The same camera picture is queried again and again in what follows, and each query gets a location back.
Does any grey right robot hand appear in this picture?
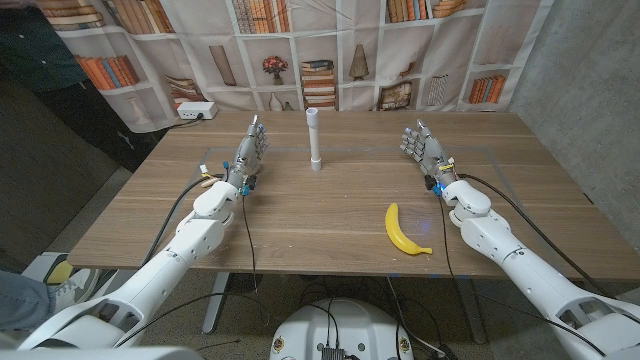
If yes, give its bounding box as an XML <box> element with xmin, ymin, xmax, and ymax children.
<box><xmin>399</xmin><ymin>118</ymin><xmax>459</xmax><ymax>189</ymax></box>

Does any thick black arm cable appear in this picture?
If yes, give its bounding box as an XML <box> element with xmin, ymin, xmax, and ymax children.
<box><xmin>141</xmin><ymin>173</ymin><xmax>226</xmax><ymax>267</ymax></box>
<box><xmin>457</xmin><ymin>172</ymin><xmax>609</xmax><ymax>297</ymax></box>

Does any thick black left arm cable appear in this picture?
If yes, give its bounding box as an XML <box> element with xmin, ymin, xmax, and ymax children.
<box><xmin>141</xmin><ymin>173</ymin><xmax>226</xmax><ymax>267</ymax></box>

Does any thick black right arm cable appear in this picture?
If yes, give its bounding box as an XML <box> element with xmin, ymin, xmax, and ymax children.
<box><xmin>457</xmin><ymin>172</ymin><xmax>609</xmax><ymax>297</ymax></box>

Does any yellow toy banana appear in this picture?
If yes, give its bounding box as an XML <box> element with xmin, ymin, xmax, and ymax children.
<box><xmin>384</xmin><ymin>202</ymin><xmax>434</xmax><ymax>257</ymax></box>

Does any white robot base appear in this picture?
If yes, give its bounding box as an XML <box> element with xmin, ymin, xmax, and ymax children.
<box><xmin>269</xmin><ymin>298</ymin><xmax>415</xmax><ymax>360</ymax></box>

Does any person in dark clothes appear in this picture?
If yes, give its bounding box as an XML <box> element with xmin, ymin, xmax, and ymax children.
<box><xmin>0</xmin><ymin>4</ymin><xmax>166</xmax><ymax>174</ymax></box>

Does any black power strip cable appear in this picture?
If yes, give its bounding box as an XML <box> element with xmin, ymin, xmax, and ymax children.
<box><xmin>164</xmin><ymin>113</ymin><xmax>205</xmax><ymax>131</ymax></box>

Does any yellow and white base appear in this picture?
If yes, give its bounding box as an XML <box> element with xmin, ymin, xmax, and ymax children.
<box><xmin>22</xmin><ymin>252</ymin><xmax>76</xmax><ymax>286</ymax></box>

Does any grey metal table leg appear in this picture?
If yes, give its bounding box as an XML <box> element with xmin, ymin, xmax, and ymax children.
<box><xmin>202</xmin><ymin>272</ymin><xmax>231</xmax><ymax>335</ymax></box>
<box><xmin>455</xmin><ymin>277</ymin><xmax>489</xmax><ymax>346</ymax></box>

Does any white power strip box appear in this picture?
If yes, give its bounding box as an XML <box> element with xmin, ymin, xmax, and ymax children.
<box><xmin>176</xmin><ymin>101</ymin><xmax>219</xmax><ymax>121</ymax></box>

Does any person in blue jeans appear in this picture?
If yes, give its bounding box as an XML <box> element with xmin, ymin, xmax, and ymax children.
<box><xmin>0</xmin><ymin>267</ymin><xmax>101</xmax><ymax>332</ymax></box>

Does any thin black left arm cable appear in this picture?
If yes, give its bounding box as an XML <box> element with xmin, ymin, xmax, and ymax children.
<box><xmin>241</xmin><ymin>193</ymin><xmax>259</xmax><ymax>295</ymax></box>

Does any printed bookshelf backdrop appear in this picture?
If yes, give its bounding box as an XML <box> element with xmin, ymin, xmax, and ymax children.
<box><xmin>34</xmin><ymin>0</ymin><xmax>555</xmax><ymax>134</ymax></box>

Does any white robot torso edge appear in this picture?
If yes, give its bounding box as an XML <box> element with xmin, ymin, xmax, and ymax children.
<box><xmin>0</xmin><ymin>346</ymin><xmax>204</xmax><ymax>360</ymax></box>

